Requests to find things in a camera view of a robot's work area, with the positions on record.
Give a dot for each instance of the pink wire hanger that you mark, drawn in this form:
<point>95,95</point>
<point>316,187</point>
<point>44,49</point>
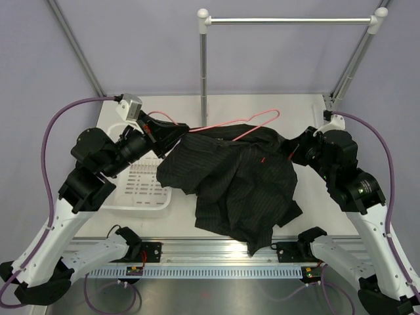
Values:
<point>236,121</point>

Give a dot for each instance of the white plastic basket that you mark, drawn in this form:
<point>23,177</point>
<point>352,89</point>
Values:
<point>138,193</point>

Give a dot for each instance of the silver clothes rack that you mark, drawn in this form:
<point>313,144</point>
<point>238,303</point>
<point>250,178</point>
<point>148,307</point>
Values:
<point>205,21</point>

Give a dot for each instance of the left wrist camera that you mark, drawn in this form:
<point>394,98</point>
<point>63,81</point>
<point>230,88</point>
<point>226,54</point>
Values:
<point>128,108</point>

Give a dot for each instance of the aluminium frame post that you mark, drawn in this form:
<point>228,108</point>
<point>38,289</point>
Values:
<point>333,99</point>
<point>75,47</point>

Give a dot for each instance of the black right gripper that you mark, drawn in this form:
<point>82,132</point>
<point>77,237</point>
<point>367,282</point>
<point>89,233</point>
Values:
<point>294,147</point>

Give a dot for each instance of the white slotted cable duct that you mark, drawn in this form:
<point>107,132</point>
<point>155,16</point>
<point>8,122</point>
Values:
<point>198,272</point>

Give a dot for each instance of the aluminium frame post left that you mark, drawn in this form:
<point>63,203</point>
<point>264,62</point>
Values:
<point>75,47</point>

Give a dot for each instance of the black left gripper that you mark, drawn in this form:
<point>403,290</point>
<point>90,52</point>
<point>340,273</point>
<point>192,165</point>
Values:
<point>159,136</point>

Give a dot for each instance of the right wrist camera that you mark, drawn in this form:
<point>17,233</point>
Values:
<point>332,122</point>

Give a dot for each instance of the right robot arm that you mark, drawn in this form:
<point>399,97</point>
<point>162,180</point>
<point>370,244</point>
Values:
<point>384,286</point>

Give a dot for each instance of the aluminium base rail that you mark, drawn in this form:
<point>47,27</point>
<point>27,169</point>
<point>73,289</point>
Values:
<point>218,251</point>

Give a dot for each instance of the aluminium frame post right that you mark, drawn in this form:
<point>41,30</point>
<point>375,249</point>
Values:
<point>333,99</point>

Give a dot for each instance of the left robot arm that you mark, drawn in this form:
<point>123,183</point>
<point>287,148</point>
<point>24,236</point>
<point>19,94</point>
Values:
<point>44,273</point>

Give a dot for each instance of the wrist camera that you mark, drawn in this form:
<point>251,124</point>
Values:
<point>128,108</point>
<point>332,122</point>

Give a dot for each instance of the black pinstriped shirt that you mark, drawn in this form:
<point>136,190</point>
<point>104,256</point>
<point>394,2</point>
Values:
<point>243,182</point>

